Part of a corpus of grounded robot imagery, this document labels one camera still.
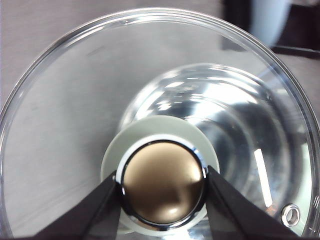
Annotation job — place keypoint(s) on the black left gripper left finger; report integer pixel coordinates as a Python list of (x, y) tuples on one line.
[(96, 216)]

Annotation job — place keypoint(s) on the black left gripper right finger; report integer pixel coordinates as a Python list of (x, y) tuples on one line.
[(234, 216)]

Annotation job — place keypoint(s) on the glass lid with green knob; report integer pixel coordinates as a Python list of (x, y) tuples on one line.
[(157, 96)]

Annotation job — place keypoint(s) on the black dish rack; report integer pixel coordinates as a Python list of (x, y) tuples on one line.
[(301, 34)]

